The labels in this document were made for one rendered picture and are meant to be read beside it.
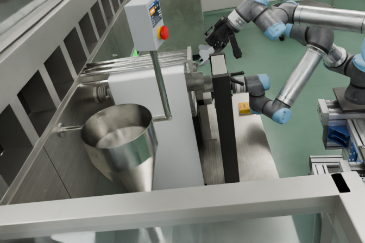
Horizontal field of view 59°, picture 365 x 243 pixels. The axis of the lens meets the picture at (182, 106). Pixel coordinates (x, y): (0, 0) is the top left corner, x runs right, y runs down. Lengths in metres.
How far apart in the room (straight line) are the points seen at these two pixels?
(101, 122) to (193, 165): 0.58
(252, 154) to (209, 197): 1.07
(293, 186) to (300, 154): 2.39
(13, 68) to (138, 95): 0.40
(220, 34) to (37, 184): 0.87
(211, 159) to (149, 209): 1.07
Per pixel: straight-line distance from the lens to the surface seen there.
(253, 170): 1.36
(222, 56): 1.01
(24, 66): 0.81
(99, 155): 0.60
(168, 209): 0.36
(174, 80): 0.98
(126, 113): 0.70
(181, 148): 1.14
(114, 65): 1.06
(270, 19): 1.26
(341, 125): 1.96
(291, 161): 2.69
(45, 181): 0.83
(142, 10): 0.66
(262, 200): 0.35
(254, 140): 1.49
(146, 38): 0.68
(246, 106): 1.67
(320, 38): 1.47
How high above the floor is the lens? 1.87
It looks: 33 degrees down
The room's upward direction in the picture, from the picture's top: 11 degrees counter-clockwise
